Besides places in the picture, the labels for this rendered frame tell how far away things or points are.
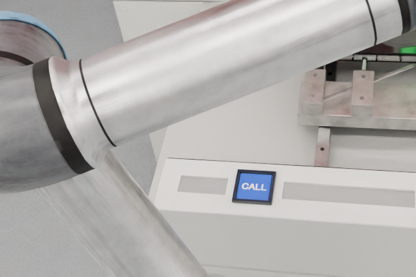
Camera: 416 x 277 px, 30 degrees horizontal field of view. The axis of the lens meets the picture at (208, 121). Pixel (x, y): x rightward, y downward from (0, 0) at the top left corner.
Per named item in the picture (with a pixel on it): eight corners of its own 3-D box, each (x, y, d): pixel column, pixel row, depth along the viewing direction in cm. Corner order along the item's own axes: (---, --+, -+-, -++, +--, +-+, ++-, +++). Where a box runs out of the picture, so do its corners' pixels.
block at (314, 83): (306, 80, 134) (305, 67, 132) (325, 80, 133) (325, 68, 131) (301, 114, 129) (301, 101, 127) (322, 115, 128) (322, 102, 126)
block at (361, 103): (353, 81, 132) (353, 69, 130) (373, 82, 132) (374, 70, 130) (350, 116, 127) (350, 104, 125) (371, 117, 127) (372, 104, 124)
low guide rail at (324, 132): (332, 12, 154) (332, -1, 152) (342, 12, 154) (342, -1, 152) (310, 218, 122) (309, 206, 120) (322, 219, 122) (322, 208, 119)
